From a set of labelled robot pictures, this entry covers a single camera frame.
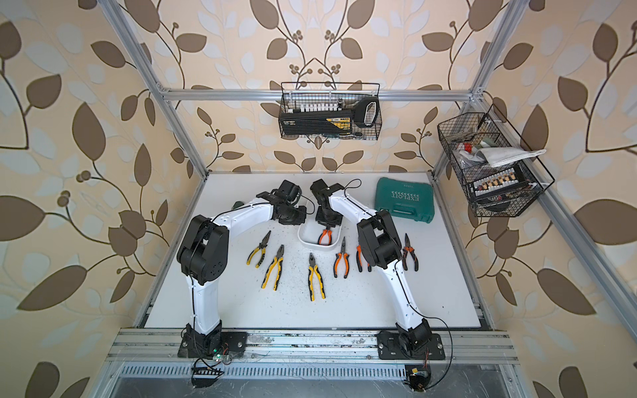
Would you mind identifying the socket set in right basket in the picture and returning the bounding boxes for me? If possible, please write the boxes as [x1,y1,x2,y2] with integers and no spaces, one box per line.
[471,167,529,197]

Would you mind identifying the aluminium frame post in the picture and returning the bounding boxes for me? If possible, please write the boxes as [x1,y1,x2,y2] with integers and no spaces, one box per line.
[98,0,208,180]

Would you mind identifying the white plastic storage box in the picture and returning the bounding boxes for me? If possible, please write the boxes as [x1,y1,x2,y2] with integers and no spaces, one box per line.
[297,220,343,251]

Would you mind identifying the green tool case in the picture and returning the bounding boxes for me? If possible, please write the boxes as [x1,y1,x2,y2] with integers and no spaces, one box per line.
[374,177,435,223]

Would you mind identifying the orange combination pliers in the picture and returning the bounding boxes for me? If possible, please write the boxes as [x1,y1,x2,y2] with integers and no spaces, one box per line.
[355,245,372,273]

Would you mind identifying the black red pliers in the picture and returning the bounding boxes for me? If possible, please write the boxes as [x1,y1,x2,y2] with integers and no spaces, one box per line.
[401,233,420,272]

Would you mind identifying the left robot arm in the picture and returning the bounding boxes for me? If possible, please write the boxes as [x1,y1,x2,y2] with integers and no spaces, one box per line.
[177,180,307,359]

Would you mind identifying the wire basket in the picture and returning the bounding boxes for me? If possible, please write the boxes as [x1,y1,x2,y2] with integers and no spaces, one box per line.
[437,105,555,217]
[278,81,383,140]

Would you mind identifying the orange long nose pliers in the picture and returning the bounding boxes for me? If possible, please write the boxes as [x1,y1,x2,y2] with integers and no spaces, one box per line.
[333,237,350,279]

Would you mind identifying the orange pliers in box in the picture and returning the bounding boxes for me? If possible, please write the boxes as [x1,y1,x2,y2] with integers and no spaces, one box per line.
[317,227,333,245]

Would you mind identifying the back wire basket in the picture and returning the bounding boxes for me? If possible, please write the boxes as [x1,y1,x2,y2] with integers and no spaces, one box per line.
[278,81,383,140]

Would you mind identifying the white papers in basket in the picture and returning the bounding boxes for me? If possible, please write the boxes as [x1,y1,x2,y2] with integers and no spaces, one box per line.
[477,147,547,168]

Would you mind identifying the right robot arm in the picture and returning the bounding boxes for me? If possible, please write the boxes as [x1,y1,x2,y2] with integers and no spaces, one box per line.
[310,179,433,359]

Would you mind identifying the right wire basket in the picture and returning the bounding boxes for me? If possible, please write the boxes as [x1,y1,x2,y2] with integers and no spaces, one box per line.
[437,105,555,217]

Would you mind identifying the front aluminium rail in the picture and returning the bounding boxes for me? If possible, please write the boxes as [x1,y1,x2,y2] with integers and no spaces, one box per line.
[106,328,519,365]

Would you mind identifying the black yellow tool in basket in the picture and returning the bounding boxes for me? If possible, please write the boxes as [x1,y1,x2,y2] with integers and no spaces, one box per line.
[279,97,383,140]

